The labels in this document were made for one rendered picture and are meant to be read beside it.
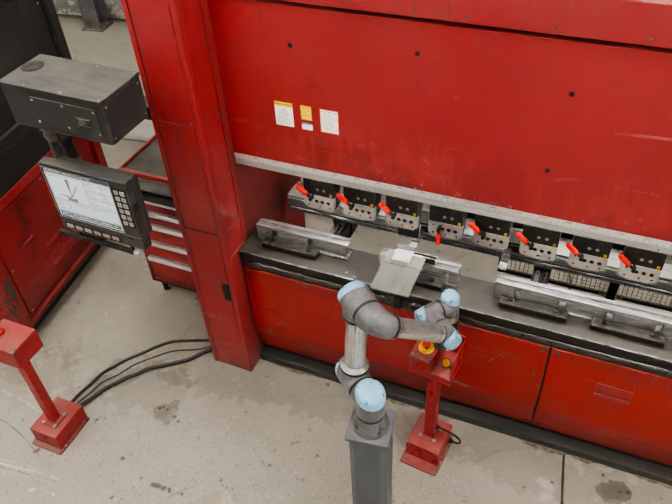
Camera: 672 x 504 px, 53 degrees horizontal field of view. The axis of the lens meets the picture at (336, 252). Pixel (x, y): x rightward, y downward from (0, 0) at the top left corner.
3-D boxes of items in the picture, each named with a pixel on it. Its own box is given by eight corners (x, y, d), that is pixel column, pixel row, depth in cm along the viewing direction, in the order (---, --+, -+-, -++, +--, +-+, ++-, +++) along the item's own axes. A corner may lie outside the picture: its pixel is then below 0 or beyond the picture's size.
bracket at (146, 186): (89, 212, 331) (85, 201, 327) (119, 183, 348) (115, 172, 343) (158, 230, 319) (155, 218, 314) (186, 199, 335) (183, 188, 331)
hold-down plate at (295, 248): (261, 247, 347) (261, 242, 345) (266, 240, 350) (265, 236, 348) (315, 260, 337) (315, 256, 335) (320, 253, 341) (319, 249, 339)
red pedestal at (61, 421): (31, 444, 368) (-31, 344, 313) (61, 407, 385) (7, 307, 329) (61, 455, 362) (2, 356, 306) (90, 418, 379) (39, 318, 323)
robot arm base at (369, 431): (385, 443, 271) (385, 429, 264) (348, 436, 274) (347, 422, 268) (392, 412, 281) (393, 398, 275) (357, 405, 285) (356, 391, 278)
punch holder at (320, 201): (305, 206, 321) (302, 178, 310) (312, 196, 327) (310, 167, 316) (334, 213, 317) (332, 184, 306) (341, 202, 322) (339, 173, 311)
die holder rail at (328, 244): (258, 238, 352) (255, 224, 345) (263, 231, 356) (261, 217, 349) (347, 260, 336) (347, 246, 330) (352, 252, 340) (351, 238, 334)
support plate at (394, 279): (369, 288, 305) (369, 286, 304) (389, 251, 323) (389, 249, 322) (408, 298, 300) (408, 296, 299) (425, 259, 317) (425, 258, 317)
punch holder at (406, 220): (385, 224, 309) (385, 195, 298) (391, 213, 315) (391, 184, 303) (416, 231, 304) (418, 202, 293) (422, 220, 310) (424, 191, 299)
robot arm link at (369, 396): (364, 427, 265) (364, 407, 256) (348, 402, 274) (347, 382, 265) (391, 415, 269) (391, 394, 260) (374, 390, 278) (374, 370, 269)
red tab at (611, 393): (593, 395, 310) (597, 386, 305) (594, 392, 311) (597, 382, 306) (628, 405, 305) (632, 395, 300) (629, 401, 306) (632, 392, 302)
